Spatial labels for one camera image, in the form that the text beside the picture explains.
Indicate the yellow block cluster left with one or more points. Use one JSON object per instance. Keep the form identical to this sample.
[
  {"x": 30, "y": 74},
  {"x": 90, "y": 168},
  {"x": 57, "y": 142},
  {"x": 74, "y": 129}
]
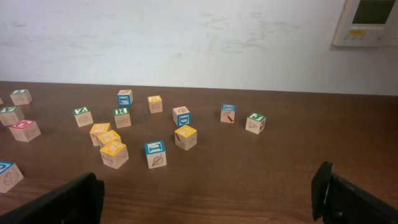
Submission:
[{"x": 98, "y": 129}]

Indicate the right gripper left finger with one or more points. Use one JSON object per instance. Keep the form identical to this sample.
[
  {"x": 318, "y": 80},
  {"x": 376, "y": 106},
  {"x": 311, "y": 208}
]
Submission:
[{"x": 79, "y": 201}]

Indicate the yellow block right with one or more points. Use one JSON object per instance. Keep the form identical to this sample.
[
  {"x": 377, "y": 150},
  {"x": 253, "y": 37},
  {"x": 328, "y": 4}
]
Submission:
[{"x": 186, "y": 137}]

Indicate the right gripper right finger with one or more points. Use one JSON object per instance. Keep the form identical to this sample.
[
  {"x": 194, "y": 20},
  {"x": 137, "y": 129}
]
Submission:
[{"x": 336, "y": 200}]

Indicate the wood block blue side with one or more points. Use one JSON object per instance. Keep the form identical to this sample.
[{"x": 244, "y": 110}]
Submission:
[
  {"x": 125, "y": 98},
  {"x": 182, "y": 116}
]

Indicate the red O block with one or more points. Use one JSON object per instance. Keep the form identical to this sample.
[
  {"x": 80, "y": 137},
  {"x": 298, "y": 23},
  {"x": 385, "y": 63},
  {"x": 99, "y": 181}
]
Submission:
[{"x": 25, "y": 130}]

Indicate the yellow block cluster lower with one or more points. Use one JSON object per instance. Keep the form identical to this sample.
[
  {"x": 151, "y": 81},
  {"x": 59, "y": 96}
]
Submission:
[{"x": 114, "y": 154}]

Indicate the green R block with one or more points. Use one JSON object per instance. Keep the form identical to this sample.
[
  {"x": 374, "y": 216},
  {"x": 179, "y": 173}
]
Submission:
[{"x": 122, "y": 117}]

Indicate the green Z block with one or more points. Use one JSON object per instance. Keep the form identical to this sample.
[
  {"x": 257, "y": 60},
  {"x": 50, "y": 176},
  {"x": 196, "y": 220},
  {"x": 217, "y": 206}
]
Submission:
[{"x": 83, "y": 116}]

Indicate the yellow block cluster middle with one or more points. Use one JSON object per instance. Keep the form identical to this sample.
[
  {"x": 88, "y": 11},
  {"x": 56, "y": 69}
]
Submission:
[{"x": 107, "y": 137}]

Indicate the yellow block top centre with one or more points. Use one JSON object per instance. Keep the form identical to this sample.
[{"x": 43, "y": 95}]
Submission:
[{"x": 155, "y": 104}]

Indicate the green V block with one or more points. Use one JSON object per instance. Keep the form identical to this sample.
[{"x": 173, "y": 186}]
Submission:
[{"x": 11, "y": 115}]

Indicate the blue P block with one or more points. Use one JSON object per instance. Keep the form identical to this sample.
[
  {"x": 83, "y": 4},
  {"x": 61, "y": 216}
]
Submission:
[{"x": 10, "y": 176}]

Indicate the blue X block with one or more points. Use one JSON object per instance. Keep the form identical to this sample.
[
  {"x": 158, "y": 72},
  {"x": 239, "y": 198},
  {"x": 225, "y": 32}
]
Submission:
[{"x": 227, "y": 113}]

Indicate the white wall thermostat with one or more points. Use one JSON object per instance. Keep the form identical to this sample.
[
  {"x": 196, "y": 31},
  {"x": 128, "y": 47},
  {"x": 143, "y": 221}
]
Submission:
[{"x": 367, "y": 23}]

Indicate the green J block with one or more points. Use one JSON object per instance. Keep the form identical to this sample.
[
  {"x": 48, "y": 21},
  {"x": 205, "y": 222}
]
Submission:
[{"x": 255, "y": 123}]

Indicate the blue E block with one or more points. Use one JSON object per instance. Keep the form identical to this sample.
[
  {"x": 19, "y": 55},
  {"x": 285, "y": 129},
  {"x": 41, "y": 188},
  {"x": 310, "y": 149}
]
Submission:
[{"x": 156, "y": 154}]

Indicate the wood block blue side right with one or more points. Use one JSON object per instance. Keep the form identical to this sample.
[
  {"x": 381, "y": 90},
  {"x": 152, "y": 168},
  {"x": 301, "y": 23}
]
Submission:
[{"x": 182, "y": 116}]

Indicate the yellow block cluster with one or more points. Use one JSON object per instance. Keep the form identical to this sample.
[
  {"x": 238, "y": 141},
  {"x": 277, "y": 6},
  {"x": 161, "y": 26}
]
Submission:
[
  {"x": 114, "y": 154},
  {"x": 98, "y": 129},
  {"x": 107, "y": 137}
]

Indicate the green L block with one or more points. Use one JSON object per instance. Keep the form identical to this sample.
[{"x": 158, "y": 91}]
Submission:
[{"x": 21, "y": 97}]

